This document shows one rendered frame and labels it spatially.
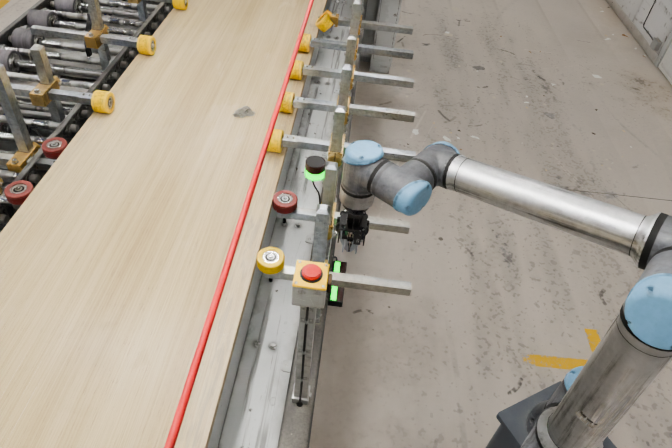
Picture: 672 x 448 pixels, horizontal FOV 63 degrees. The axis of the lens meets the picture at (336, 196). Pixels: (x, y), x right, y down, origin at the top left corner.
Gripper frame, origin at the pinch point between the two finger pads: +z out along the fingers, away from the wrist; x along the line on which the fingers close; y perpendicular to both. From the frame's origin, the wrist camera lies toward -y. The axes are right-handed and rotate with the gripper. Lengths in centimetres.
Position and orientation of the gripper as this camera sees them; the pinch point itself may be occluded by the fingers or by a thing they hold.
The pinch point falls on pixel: (349, 246)
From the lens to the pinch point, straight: 155.1
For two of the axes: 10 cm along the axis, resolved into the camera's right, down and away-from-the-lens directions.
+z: -0.8, 7.3, 6.7
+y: -1.0, 6.7, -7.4
